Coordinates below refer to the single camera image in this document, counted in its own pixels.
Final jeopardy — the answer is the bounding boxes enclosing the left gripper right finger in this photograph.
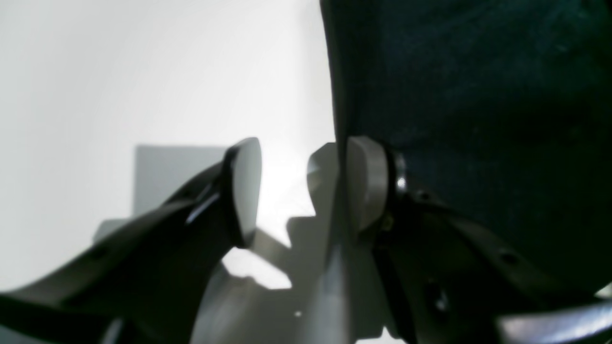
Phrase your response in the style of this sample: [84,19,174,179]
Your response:
[346,136,611,344]

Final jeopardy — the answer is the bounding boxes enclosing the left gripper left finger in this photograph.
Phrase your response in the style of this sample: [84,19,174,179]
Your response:
[0,138,262,344]

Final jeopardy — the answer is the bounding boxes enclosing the black T-shirt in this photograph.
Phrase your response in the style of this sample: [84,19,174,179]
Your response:
[320,0,612,292]

